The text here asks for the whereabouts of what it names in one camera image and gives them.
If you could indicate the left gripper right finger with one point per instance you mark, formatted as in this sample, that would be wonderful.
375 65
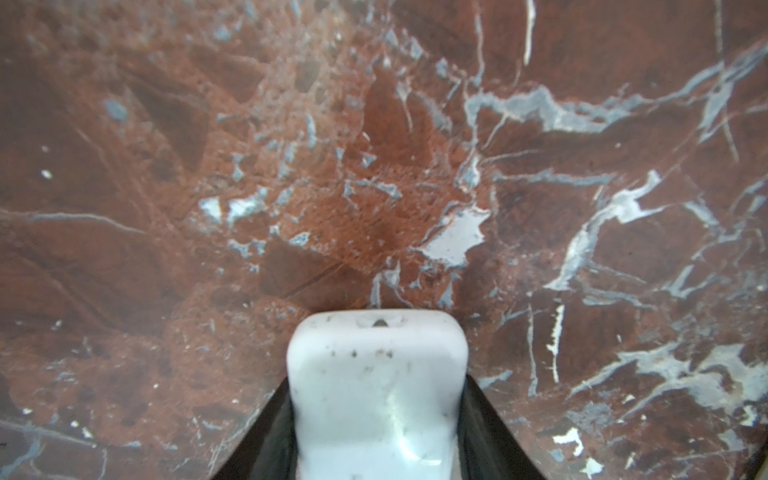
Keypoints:
486 447

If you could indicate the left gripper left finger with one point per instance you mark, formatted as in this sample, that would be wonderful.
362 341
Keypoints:
269 450

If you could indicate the red white remote control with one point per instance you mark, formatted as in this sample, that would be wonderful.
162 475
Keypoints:
376 393

